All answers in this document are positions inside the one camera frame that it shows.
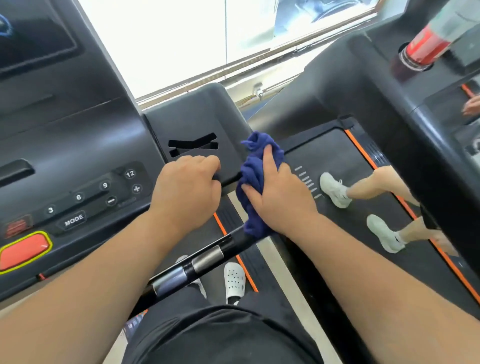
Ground person's left hand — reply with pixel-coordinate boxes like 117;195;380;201
149;154;223;236

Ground person's right hand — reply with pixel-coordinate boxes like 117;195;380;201
240;144;320;238

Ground blue cleaning cloth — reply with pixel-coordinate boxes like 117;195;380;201
235;131;286;241

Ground person's right forearm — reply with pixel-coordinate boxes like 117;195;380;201
279;212;480;364

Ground person's left forearm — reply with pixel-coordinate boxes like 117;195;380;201
0;208;188;364

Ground white sneaker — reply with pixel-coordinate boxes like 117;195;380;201
319;172;353;209
366;214;408;254

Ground black treadmill with cup holder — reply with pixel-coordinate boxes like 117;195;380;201
245;0;480;327

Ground white clog shoe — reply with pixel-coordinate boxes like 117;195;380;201
224;262;247;305
175;255;208;301

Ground black treadmill with button console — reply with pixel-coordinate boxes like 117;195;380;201
0;0;263;319

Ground black shorts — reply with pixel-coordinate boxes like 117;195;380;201
122;288;325;364

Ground red plastic bottle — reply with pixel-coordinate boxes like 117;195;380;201
390;0;480;81

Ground red stop button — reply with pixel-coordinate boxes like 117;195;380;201
0;231;53;275

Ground dark red safety key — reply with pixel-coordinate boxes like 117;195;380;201
4;216;33;239

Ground treadmill display screen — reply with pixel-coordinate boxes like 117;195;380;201
0;0;79;72

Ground black handlebar with silver sensors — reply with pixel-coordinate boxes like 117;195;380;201
129;224;260;319

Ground window with metal frame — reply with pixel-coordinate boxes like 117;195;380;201
77;0;385;109

